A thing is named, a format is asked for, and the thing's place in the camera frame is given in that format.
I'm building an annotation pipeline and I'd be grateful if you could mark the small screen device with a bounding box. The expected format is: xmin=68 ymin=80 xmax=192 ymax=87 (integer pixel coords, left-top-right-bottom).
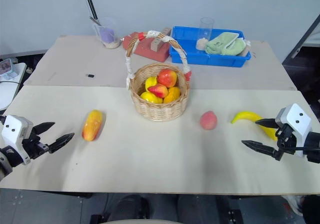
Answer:
xmin=0 ymin=58 xmax=16 ymax=81

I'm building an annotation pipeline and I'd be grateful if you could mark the white side table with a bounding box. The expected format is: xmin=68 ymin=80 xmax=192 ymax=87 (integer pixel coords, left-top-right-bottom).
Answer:
xmin=0 ymin=62 xmax=28 ymax=111

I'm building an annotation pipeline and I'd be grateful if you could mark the red yellow apple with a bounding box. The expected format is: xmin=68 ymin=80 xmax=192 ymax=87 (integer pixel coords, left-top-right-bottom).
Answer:
xmin=156 ymin=68 xmax=178 ymax=89

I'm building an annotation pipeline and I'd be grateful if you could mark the yellow banana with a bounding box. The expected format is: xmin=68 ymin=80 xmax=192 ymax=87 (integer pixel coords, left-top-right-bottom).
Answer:
xmin=230 ymin=111 xmax=278 ymax=142

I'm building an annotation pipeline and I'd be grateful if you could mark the yellow red mango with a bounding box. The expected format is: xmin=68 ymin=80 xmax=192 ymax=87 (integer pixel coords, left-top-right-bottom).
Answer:
xmin=81 ymin=109 xmax=104 ymax=142

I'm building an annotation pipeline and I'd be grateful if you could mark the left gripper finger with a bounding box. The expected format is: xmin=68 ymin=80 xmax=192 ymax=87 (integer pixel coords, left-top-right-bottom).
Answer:
xmin=32 ymin=121 xmax=56 ymax=136
xmin=48 ymin=132 xmax=75 ymax=154

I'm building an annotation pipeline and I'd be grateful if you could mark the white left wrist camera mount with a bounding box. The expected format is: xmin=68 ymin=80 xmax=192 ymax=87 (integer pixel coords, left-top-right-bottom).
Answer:
xmin=0 ymin=114 xmax=34 ymax=165

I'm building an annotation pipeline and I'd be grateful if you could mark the clear drinking glass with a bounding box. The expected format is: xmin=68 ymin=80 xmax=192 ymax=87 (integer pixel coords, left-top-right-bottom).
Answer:
xmin=196 ymin=17 xmax=215 ymax=51

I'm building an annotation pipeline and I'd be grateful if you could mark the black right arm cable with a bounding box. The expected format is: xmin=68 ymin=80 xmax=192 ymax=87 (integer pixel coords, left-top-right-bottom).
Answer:
xmin=284 ymin=146 xmax=320 ymax=152

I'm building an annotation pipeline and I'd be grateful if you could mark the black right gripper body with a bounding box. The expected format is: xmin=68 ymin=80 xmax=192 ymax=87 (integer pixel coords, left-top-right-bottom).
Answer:
xmin=273 ymin=120 xmax=298 ymax=162

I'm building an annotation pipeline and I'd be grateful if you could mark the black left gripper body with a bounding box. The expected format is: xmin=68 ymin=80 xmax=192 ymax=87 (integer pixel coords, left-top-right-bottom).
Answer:
xmin=21 ymin=127 xmax=50 ymax=160

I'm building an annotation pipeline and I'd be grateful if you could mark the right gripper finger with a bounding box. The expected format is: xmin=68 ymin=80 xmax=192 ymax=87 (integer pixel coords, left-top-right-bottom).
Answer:
xmin=255 ymin=118 xmax=279 ymax=129
xmin=241 ymin=140 xmax=277 ymax=158

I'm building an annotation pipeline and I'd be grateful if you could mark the orange yellow fruit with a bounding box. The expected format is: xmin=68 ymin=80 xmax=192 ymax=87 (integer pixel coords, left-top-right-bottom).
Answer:
xmin=163 ymin=86 xmax=181 ymax=104

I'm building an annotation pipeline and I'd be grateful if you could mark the green folded towel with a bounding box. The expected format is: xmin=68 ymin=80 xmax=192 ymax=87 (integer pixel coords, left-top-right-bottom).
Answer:
xmin=205 ymin=32 xmax=247 ymax=57

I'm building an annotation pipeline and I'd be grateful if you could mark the wicker basket with handle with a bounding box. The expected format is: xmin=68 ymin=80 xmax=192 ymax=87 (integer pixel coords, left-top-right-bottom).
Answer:
xmin=124 ymin=30 xmax=193 ymax=122

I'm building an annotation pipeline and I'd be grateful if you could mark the yellow plastic lemon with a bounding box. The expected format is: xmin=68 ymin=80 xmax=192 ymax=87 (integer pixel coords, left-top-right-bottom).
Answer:
xmin=139 ymin=91 xmax=164 ymax=104

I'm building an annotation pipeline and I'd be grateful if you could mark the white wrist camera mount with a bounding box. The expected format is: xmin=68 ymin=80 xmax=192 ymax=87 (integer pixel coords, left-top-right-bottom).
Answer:
xmin=0 ymin=114 xmax=34 ymax=165
xmin=274 ymin=103 xmax=314 ymax=158

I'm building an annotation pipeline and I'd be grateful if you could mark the dark metal post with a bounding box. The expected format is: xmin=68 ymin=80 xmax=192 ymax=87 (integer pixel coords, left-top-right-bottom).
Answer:
xmin=282 ymin=13 xmax=320 ymax=65

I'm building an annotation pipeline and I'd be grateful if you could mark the clear plastic measuring cup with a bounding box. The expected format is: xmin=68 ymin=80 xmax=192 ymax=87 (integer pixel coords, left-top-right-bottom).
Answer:
xmin=93 ymin=17 xmax=121 ymax=50

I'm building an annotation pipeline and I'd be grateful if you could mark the pink peach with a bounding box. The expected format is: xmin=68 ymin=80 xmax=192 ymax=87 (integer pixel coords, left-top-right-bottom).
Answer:
xmin=199 ymin=110 xmax=218 ymax=130

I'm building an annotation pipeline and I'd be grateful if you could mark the dark rounded shape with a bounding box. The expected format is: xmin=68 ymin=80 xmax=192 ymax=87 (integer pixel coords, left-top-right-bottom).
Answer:
xmin=109 ymin=193 xmax=151 ymax=223

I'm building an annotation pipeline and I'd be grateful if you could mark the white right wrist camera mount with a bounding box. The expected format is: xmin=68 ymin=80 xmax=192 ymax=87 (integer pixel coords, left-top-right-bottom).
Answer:
xmin=274 ymin=103 xmax=314 ymax=158

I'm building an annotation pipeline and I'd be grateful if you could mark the white shoe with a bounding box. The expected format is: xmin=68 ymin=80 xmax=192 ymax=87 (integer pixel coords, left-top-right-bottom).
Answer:
xmin=282 ymin=195 xmax=305 ymax=216

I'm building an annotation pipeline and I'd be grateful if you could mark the blue plastic bin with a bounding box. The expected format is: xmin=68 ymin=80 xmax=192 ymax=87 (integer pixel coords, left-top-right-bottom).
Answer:
xmin=169 ymin=25 xmax=252 ymax=69

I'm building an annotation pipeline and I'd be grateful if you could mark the red brick block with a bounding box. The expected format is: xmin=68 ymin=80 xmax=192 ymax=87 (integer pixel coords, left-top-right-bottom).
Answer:
xmin=121 ymin=31 xmax=173 ymax=63

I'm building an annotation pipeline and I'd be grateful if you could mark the red pear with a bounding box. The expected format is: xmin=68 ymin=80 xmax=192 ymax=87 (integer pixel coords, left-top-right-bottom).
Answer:
xmin=147 ymin=83 xmax=169 ymax=99

